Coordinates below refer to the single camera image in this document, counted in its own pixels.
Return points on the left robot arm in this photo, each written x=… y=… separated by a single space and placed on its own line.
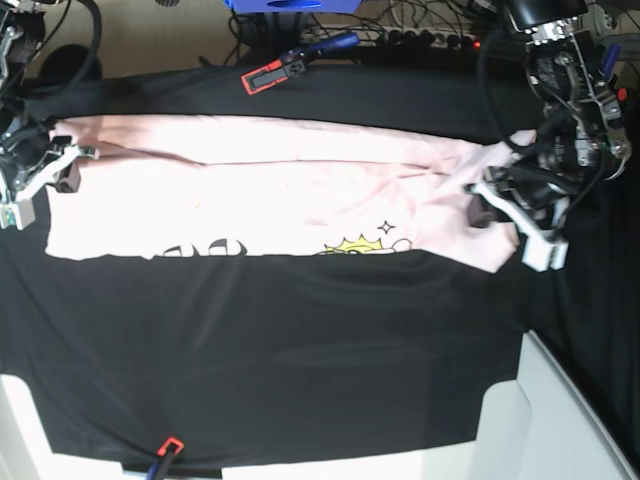
x=581 y=141

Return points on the black power strip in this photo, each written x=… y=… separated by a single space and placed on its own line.
x=428 y=38

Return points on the white cabinet left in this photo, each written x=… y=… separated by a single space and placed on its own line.
x=25 y=450

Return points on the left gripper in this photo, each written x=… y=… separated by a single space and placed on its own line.
x=532 y=198

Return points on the red blue front clamp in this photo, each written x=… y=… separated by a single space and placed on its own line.
x=165 y=457

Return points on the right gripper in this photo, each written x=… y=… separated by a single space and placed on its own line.
x=37 y=163

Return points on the red black blue clamp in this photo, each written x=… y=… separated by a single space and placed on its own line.
x=294 y=63

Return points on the pink T-shirt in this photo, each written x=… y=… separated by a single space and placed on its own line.
x=183 y=186

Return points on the black table cloth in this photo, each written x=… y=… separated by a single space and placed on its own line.
x=257 y=360

